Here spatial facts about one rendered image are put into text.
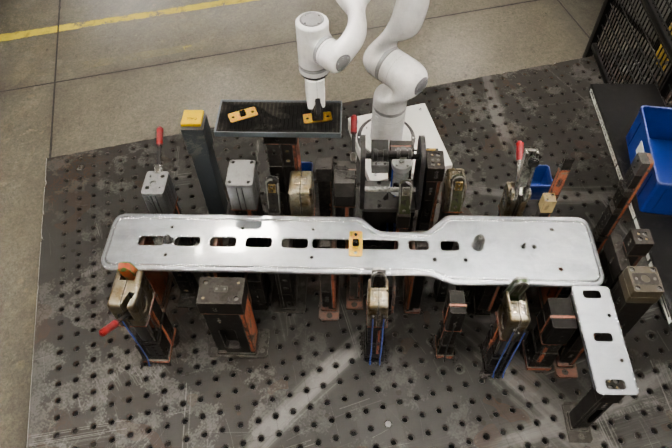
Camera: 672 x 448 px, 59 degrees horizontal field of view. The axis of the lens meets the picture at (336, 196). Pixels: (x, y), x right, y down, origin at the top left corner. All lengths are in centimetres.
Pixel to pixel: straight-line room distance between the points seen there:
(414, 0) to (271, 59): 211
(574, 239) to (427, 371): 57
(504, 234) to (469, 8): 275
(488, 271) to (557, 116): 105
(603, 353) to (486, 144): 103
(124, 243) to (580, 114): 179
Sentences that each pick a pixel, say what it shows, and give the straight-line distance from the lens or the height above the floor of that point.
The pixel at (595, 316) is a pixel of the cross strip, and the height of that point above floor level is 100.
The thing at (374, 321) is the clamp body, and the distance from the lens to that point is 158.
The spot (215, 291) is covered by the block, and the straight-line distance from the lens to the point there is 159.
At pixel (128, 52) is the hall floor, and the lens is 411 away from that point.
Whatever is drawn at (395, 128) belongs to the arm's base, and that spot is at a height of 87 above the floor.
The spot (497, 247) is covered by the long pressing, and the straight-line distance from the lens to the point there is 171.
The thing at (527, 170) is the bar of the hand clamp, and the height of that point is 115.
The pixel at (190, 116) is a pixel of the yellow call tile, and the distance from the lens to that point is 182.
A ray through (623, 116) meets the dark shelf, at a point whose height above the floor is 103.
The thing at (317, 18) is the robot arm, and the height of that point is 150.
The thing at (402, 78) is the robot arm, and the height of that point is 114.
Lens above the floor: 239
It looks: 52 degrees down
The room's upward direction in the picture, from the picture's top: 2 degrees counter-clockwise
